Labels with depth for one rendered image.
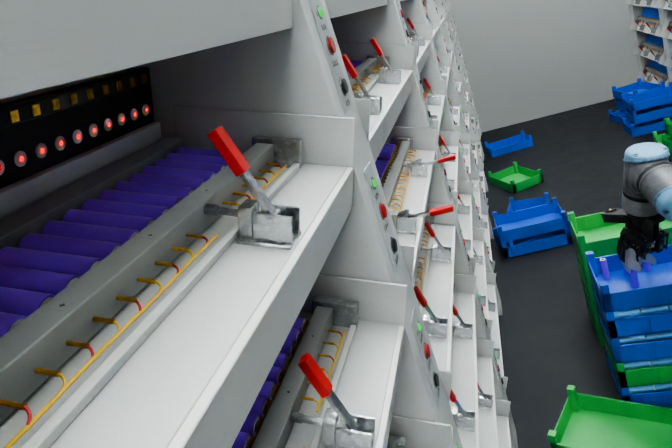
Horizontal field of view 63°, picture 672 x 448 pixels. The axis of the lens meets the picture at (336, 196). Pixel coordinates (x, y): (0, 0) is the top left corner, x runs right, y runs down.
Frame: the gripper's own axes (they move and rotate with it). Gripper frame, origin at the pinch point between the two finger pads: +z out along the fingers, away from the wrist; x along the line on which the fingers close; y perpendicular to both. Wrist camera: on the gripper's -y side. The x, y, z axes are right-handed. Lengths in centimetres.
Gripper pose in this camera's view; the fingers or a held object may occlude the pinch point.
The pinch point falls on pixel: (631, 266)
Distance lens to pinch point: 167.9
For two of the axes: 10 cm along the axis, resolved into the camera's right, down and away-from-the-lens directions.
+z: 2.2, 8.3, 5.1
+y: 3.5, 4.2, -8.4
